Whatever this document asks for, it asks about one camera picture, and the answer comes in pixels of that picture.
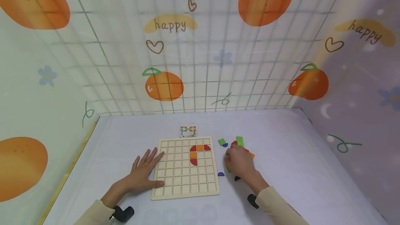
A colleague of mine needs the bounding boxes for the person's right hand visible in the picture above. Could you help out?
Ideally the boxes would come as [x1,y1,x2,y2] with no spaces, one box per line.
[224,144,262,186]

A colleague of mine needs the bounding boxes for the person's left hand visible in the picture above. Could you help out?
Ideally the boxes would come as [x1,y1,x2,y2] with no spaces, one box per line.
[123,147,166,194]

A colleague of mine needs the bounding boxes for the wooden grid puzzle board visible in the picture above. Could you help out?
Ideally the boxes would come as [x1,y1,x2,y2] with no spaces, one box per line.
[151,136,220,201]

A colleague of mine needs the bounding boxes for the person's right forearm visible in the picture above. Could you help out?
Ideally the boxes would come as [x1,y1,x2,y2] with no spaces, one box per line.
[249,174,310,225]

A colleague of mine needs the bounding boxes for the person's left forearm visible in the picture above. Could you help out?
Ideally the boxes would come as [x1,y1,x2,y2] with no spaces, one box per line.
[73,180,133,225]

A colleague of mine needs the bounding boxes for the small pattern card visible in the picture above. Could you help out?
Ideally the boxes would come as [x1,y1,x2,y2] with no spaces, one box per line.
[180,125,197,138]

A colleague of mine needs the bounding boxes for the black wrist band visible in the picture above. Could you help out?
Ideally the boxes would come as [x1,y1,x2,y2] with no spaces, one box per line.
[247,193,259,209]
[109,205,135,223]

